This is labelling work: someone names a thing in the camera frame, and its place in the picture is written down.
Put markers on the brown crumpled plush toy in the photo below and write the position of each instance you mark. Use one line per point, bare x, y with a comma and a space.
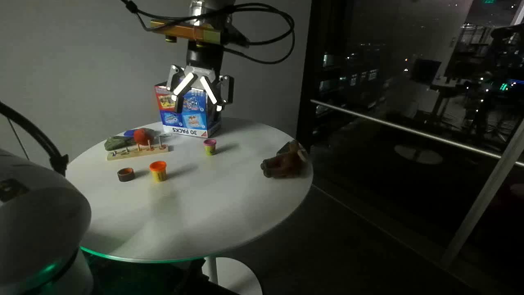
285, 161

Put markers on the blue snack pack carton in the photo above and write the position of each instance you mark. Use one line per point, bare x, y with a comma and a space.
193, 116

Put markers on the white table base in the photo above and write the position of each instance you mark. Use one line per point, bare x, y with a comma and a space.
239, 279

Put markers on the wooden peg board toy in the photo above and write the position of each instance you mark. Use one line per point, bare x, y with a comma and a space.
136, 151

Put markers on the white window rail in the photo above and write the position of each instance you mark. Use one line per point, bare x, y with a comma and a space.
381, 121

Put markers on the orange ball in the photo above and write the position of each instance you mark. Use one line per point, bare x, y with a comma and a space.
141, 136

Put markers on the blue toy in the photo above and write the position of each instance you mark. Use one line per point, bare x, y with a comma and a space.
129, 133

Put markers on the round white table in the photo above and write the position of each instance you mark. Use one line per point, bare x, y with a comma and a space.
218, 207

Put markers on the black masking tape roll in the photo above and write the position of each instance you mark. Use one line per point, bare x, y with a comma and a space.
126, 174

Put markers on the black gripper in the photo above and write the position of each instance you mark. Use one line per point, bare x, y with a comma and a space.
204, 57

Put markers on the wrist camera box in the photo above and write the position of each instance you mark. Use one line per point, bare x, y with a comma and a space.
185, 31

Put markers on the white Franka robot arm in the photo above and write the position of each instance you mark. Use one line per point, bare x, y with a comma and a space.
33, 218

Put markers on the white slanted window post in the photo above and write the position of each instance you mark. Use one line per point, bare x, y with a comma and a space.
480, 197

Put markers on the yellow container orange lid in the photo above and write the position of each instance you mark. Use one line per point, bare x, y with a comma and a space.
157, 170

